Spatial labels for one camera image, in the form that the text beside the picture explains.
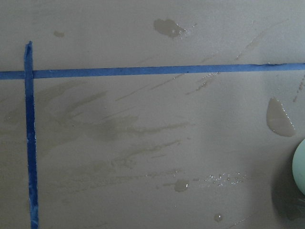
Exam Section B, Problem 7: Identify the mint green bowl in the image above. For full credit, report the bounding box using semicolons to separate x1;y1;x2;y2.
292;140;305;195

